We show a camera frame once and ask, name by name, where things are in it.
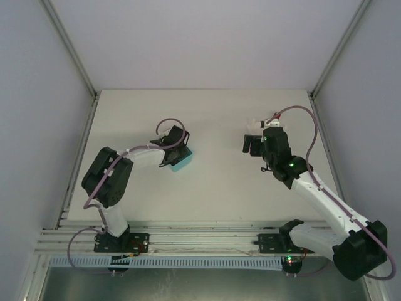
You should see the black mounting plate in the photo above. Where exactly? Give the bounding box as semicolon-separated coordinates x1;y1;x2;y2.
93;233;150;254
253;233;304;254

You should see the teal plastic bin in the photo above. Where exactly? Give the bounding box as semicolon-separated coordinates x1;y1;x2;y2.
170;147;193;172

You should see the aluminium table edge rail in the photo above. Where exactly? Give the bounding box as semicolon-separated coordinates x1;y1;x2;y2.
56;95;100;228
308;93;346;201

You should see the left aluminium frame post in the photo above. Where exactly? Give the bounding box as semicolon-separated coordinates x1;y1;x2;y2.
39;0;98;100

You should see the white slotted cable duct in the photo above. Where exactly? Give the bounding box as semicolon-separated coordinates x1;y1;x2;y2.
49;255;282;271

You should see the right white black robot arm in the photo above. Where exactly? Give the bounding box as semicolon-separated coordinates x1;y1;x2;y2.
242;127;388;280

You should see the aluminium frame post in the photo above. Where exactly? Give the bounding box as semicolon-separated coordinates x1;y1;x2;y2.
309;0;373;101
39;0;98;100

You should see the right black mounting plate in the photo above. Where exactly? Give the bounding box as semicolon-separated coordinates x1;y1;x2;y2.
253;233;304;254

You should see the white peg stand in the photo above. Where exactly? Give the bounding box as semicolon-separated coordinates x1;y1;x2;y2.
246;119;287;135

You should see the right aluminium frame post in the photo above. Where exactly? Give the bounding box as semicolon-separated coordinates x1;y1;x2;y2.
309;0;373;101

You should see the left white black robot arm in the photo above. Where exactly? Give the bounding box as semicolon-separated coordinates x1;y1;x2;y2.
81;125;192;253

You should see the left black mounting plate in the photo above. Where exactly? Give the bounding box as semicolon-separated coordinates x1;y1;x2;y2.
93;233;150;254

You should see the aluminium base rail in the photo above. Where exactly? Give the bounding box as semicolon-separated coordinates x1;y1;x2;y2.
34;219;375;256

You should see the right aluminium table edge rail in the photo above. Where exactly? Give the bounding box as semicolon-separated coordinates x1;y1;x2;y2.
308;93;346;201

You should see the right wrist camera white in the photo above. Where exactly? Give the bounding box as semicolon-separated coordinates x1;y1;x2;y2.
260;118;281;129

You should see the left aluminium table edge rail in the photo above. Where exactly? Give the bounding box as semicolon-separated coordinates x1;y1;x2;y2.
56;95;100;228

